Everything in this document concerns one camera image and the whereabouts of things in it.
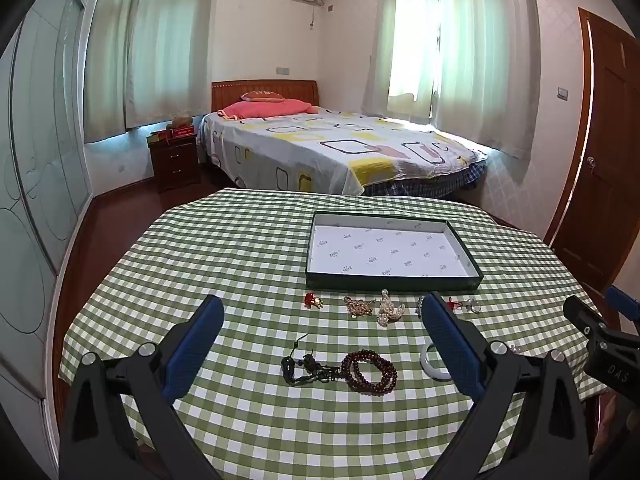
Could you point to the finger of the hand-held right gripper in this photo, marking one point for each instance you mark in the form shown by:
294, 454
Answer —
585, 317
625, 305

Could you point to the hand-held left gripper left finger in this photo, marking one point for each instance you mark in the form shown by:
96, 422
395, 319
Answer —
192, 345

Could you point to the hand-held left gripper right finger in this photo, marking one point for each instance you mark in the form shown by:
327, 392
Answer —
452, 345

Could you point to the white jade bangle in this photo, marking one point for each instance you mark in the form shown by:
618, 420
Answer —
429, 360

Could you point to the green tray with white lining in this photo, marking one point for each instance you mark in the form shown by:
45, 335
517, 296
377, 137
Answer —
390, 250

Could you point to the gold turtle red knot charm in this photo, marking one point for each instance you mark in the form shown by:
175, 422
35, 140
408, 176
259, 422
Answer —
312, 301

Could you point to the white pearl jewelry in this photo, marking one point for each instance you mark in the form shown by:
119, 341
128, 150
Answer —
386, 309

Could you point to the small silver pendant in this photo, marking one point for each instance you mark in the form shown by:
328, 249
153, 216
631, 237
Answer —
419, 306

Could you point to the green checked tablecloth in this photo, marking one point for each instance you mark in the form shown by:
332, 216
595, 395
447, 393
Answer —
225, 240

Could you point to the brown wooden door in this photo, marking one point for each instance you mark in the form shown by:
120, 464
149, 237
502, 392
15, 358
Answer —
610, 170

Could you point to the blue plaid bed sheet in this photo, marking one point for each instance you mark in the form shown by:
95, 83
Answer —
425, 182

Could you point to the dark wooden nightstand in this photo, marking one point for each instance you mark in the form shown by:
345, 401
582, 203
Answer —
172, 165

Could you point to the red box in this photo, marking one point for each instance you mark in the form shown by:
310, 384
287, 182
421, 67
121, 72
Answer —
182, 133

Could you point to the brown plush toy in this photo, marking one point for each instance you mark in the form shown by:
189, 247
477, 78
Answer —
180, 121

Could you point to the frosted glass wardrobe door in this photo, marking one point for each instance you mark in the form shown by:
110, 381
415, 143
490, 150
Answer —
40, 170

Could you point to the patterned white bedspread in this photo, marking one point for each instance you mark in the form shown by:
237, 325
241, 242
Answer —
325, 145

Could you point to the pink pillow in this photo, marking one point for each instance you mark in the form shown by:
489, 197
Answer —
265, 108

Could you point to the small orange cushion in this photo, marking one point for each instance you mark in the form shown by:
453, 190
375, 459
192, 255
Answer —
262, 96

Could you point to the wooden bed headboard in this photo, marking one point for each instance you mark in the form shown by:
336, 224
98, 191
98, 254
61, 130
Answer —
265, 91

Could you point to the white sheer curtain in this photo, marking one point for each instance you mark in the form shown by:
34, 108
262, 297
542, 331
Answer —
450, 45
155, 45

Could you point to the wall light switch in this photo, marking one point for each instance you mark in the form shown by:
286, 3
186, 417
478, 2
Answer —
563, 92

